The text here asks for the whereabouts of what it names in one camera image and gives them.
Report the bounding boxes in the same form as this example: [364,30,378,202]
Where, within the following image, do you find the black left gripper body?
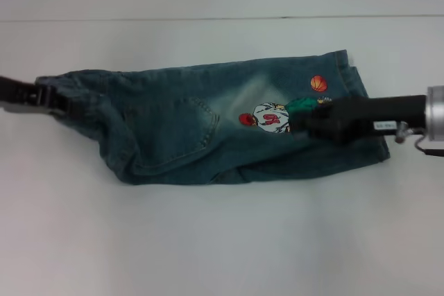
[0,75,40,107]

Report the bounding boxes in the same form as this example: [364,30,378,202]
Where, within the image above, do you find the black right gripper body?
[311,94,427,145]

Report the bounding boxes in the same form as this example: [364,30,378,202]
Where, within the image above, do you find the metal gripper connector plug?
[394,121,416,145]

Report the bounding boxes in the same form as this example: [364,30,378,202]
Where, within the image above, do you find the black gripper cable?
[412,135,444,157]

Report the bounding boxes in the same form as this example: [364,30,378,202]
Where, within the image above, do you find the blue denim shorts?
[34,49,391,186]

